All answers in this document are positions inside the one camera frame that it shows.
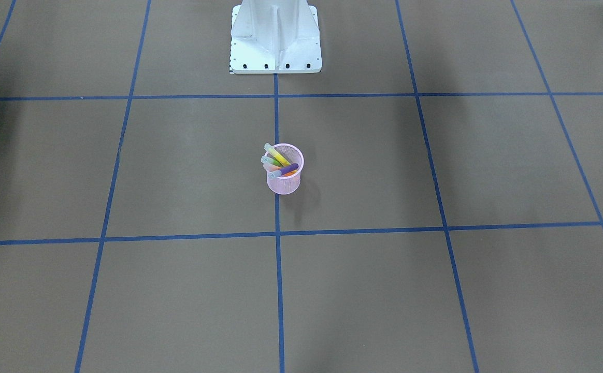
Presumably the purple marker pen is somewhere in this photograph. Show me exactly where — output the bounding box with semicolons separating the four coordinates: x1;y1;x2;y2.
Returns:
267;163;299;180

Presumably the green marker pen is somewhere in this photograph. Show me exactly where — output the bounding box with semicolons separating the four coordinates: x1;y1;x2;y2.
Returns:
262;142;291;167

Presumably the pink mesh pen holder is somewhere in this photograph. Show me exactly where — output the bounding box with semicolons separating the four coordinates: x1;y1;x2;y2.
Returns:
266;142;305;194

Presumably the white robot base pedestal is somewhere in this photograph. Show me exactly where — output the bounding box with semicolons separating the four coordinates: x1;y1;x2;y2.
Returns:
229;1;323;74

